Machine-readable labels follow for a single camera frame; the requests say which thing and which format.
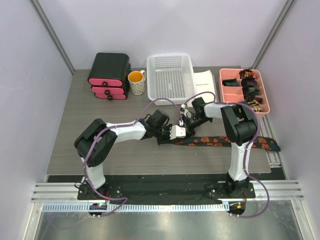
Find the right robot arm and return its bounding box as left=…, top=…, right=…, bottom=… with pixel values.
left=180, top=97, right=260, bottom=198

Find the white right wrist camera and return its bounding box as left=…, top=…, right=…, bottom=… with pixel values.
left=179, top=104, right=193, bottom=118

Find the white paper booklet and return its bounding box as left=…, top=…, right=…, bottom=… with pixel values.
left=194, top=70, right=218, bottom=103

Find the slotted cable duct rail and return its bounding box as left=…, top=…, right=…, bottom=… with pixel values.
left=42, top=202, right=230, bottom=214

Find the green dark rolled tie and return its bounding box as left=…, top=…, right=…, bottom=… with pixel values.
left=242, top=87, right=260, bottom=98

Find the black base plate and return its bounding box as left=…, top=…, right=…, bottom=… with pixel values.
left=78, top=174, right=256, bottom=205

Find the left aluminium frame post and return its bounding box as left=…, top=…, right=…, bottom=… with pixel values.
left=29, top=0, right=75, bottom=75

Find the floral mug yellow inside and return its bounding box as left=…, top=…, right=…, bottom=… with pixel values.
left=128, top=70, right=146, bottom=96

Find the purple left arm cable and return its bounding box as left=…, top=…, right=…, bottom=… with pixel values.
left=81, top=97, right=185, bottom=217

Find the red patterned rolled tie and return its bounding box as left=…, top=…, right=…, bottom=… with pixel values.
left=239, top=68, right=257, bottom=79

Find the white perforated plastic basket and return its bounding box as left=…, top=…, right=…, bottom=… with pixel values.
left=146, top=53, right=197, bottom=105

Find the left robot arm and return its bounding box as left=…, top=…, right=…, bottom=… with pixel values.
left=74, top=109, right=172, bottom=200

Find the blue red rolled tie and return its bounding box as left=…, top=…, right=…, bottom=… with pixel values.
left=241, top=77, right=258, bottom=88

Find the aluminium corner frame post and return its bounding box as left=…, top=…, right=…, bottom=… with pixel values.
left=251, top=0, right=297, bottom=69

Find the black orange floral tie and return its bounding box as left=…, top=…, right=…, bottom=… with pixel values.
left=157, top=136, right=281, bottom=152

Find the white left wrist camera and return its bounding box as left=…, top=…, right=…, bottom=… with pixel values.
left=169, top=125, right=186, bottom=140

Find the black pink drawer box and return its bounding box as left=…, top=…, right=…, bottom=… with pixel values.
left=87, top=52, right=131, bottom=100

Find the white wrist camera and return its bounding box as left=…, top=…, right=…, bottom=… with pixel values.
left=169, top=125, right=186, bottom=140
left=179, top=104, right=193, bottom=118

